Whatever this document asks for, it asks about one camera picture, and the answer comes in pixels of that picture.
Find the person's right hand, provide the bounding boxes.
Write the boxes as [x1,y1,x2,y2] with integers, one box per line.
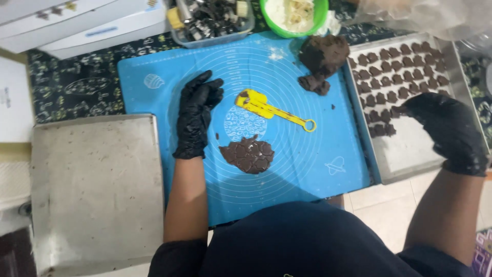
[402,92,490,177]

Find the person's left hand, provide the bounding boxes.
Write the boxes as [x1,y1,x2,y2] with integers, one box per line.
[172,70,224,160]

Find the rows of chocolate dough cutouts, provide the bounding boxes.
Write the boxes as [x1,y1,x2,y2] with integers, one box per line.
[347,41,450,138]

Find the metal baking tray with cutouts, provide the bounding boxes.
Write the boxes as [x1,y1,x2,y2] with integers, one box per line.
[343,32,491,185]

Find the yellow plastic dough tool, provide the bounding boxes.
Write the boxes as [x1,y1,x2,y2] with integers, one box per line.
[235,89,317,133]

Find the clear container of cookie cutters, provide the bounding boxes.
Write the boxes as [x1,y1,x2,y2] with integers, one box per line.
[166,0,255,49]

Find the flat rolled chocolate dough sheet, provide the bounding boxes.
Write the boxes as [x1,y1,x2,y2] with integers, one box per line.
[219,134,275,175]

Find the clear plastic bag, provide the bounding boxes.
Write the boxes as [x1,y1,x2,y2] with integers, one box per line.
[345,0,492,42]

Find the large chocolate dough lump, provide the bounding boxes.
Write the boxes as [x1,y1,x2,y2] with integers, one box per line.
[298,34,350,80]

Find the small chocolate dough lump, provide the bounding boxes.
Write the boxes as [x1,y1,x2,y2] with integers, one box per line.
[298,75,331,96]

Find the white flour heap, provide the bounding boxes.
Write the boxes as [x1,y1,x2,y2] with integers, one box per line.
[265,0,316,33]

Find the blue silicone baking mat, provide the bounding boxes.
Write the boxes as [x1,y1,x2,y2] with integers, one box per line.
[117,32,372,227]

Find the white crumpled tissue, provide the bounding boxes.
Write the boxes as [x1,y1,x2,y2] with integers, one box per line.
[318,11,342,37]

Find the green plastic bowl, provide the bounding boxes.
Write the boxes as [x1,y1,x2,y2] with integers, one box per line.
[259,0,330,39]

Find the black patterned tablecloth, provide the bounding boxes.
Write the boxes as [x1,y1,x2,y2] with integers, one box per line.
[26,0,492,150]

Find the stack of white boxes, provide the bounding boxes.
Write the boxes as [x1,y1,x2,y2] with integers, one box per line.
[0,0,170,61]

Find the empty metal baking tray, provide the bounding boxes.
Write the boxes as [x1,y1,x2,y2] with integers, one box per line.
[30,114,165,277]

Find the purple patterned cloth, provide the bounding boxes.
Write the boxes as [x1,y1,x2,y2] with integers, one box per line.
[471,229,492,277]

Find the person's dark clothing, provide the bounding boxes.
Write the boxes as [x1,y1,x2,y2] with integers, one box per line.
[148,200,478,277]

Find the white flat board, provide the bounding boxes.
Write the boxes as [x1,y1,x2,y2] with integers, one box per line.
[0,57,35,144]

